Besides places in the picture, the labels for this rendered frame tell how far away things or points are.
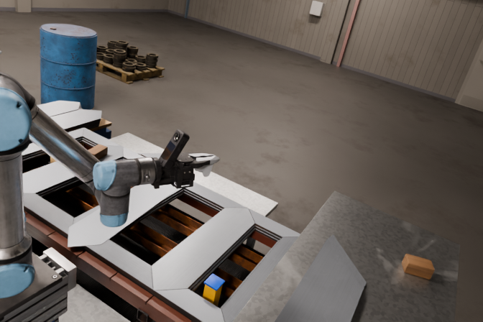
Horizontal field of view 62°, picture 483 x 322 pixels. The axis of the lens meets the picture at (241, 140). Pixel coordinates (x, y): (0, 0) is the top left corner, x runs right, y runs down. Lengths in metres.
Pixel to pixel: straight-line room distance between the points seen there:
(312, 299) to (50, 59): 4.11
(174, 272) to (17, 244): 0.74
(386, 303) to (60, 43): 4.14
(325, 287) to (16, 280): 0.93
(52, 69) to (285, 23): 7.56
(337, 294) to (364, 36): 9.40
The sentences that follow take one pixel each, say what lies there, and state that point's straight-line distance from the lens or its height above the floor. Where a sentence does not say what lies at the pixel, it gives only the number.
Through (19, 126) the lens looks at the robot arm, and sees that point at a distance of 0.93.
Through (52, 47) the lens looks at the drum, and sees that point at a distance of 4.89.
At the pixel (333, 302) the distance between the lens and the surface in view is 1.43.
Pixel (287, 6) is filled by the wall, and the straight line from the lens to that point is 11.32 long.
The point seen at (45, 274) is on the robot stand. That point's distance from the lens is 1.42.
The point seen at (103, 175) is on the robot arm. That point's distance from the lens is 1.07.
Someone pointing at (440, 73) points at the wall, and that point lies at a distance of 10.31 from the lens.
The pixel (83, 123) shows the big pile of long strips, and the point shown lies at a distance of 2.81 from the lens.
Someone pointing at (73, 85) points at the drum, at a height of 0.35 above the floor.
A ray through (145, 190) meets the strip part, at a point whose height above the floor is 0.85.
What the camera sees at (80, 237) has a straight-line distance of 1.84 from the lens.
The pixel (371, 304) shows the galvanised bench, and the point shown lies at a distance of 1.53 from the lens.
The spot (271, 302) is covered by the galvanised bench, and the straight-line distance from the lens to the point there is 1.38.
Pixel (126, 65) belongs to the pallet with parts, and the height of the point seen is 0.24.
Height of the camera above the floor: 2.01
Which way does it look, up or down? 24 degrees down
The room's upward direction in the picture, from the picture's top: 12 degrees clockwise
